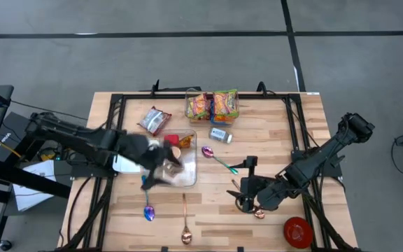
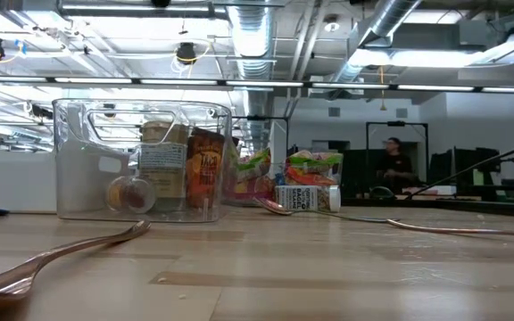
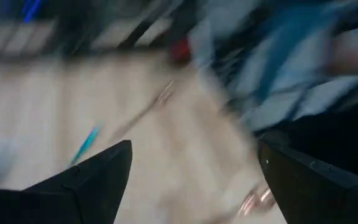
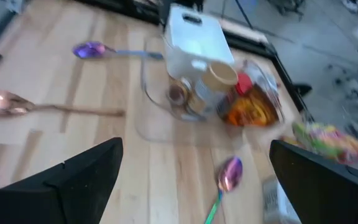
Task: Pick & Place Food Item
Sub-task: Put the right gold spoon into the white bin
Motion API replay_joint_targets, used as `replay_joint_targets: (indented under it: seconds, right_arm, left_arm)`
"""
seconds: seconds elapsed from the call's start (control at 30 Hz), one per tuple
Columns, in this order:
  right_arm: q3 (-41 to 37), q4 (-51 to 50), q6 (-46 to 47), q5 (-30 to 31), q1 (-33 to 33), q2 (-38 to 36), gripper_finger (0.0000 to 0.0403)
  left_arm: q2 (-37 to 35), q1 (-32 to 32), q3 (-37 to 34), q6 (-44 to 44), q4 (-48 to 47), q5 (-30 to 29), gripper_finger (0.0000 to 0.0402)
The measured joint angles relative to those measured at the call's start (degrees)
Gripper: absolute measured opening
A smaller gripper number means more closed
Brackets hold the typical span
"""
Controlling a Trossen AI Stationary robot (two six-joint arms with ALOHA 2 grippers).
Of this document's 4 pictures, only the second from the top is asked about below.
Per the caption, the copper metal spoon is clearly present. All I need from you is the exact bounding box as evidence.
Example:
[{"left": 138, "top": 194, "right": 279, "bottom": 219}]
[{"left": 0, "top": 219, "right": 151, "bottom": 309}]

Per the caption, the long ceiling light strip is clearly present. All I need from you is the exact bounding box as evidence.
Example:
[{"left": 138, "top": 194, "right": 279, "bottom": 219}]
[{"left": 0, "top": 75, "right": 514, "bottom": 95}]

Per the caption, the pink and green ramen packet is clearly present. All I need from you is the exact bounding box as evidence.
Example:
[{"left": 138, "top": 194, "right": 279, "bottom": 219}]
[
  {"left": 234, "top": 149, "right": 272, "bottom": 206},
  {"left": 286, "top": 150, "right": 344, "bottom": 173}
]

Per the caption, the gold-lidded seasoning jar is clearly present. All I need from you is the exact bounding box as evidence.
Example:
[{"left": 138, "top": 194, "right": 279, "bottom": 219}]
[{"left": 139, "top": 120, "right": 191, "bottom": 210}]

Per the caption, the black stand frame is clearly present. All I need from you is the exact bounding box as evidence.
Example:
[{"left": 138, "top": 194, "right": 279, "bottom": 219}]
[{"left": 366, "top": 119, "right": 430, "bottom": 173}]

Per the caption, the white plastic tray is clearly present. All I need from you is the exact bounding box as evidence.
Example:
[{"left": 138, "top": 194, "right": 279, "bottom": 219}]
[{"left": 0, "top": 146, "right": 60, "bottom": 214}]

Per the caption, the black computer monitor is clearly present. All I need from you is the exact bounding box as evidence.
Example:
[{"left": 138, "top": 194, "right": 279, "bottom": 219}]
[{"left": 430, "top": 146, "right": 514, "bottom": 188}]

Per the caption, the narrow clear plastic bin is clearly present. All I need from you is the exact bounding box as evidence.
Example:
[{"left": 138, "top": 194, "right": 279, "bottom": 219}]
[{"left": 53, "top": 98, "right": 233, "bottom": 223}]

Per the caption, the wide clear plastic bin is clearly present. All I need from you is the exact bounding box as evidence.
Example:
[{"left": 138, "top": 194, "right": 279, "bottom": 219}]
[{"left": 223, "top": 149, "right": 345, "bottom": 207}]

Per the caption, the slanted silver air duct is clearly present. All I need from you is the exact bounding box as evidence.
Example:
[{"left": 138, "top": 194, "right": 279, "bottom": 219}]
[{"left": 335, "top": 0, "right": 423, "bottom": 84}]

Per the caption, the person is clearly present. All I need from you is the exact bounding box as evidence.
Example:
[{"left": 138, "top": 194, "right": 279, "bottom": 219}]
[{"left": 375, "top": 136, "right": 419, "bottom": 193}]

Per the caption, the orange taco seasoning packet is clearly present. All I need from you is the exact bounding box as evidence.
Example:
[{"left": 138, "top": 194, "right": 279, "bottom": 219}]
[{"left": 185, "top": 128, "right": 226, "bottom": 210}]

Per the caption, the rose gold metal spoon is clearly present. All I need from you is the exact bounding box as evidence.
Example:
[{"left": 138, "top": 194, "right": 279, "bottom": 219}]
[{"left": 385, "top": 217, "right": 514, "bottom": 238}]

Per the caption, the small cork-stoppered glass jar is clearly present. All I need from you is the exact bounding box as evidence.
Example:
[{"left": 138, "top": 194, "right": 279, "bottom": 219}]
[{"left": 104, "top": 175, "right": 158, "bottom": 214}]

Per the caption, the yellow hanging cord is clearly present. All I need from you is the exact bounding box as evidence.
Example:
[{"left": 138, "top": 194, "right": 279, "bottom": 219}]
[{"left": 377, "top": 66, "right": 387, "bottom": 111}]

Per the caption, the white-capped bagel seasoning jar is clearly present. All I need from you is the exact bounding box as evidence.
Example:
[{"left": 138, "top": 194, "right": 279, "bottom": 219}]
[{"left": 274, "top": 185, "right": 342, "bottom": 213}]

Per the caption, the straight silver air duct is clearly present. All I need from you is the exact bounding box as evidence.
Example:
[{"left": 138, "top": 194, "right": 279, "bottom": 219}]
[{"left": 228, "top": 0, "right": 276, "bottom": 152}]

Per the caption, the pink spoon with teal handle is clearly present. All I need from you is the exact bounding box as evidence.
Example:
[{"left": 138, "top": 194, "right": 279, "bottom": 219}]
[{"left": 252, "top": 197, "right": 401, "bottom": 224}]

